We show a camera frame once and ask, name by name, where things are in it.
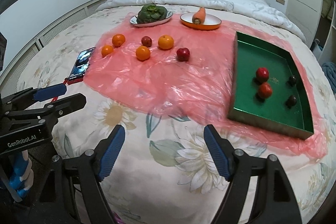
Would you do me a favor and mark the orange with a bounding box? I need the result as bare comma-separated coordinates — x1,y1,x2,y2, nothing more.
158,35,174,51
135,46,151,61
112,34,126,48
101,45,114,57

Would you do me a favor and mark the dark purple plum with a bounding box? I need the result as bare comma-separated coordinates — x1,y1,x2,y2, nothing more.
285,95,297,108
287,75,297,87

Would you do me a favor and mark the dull red apple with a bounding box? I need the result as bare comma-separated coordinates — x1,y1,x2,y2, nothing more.
257,82,273,99
141,36,152,48

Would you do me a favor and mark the bright red apple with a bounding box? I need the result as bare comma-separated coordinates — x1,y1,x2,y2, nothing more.
256,67,269,83

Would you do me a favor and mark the small red apple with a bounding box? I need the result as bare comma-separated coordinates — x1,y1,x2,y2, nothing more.
176,48,190,62

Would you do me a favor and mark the blue white gloved hand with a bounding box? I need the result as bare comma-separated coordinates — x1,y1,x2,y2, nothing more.
9,150,34,198

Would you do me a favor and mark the smartphone with red case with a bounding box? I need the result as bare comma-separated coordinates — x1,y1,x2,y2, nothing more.
67,47,95,85

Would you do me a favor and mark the floral bed sheet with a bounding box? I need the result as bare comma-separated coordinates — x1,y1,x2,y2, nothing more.
3,6,335,223

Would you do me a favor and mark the white radiator cover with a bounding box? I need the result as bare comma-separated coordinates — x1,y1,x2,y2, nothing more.
1,0,106,94

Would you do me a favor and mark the green rectangular tray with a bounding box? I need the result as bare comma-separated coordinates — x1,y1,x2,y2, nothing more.
227,32,314,140

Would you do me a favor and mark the white oval plate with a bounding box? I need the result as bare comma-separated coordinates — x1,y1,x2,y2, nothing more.
129,10,174,28

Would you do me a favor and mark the pink plastic sheet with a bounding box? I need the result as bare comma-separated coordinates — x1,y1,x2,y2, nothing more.
84,15,329,158

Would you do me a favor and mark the green leafy vegetable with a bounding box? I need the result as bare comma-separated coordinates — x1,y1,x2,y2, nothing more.
137,4,167,24

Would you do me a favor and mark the blue folded towel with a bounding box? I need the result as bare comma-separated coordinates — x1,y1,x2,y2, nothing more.
322,62,336,94

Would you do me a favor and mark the carrot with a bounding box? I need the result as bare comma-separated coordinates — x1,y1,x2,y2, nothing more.
192,7,206,24

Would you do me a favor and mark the orange oval dish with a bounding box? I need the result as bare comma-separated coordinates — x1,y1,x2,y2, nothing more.
179,12,223,31

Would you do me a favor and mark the red phone lanyard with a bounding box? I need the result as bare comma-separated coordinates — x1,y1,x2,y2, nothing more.
49,78,70,103

